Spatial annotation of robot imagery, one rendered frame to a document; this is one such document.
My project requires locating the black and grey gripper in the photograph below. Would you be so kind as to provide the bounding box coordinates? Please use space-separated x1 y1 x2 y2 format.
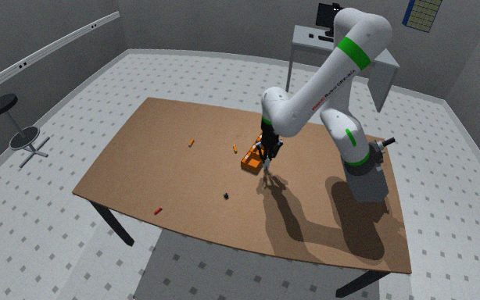
255 131 283 169

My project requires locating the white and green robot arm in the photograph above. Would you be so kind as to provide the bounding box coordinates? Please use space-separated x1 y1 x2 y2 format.
261 8 395 176

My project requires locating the orange rack of bins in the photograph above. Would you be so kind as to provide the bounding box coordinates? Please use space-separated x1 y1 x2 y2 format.
241 133 263 173

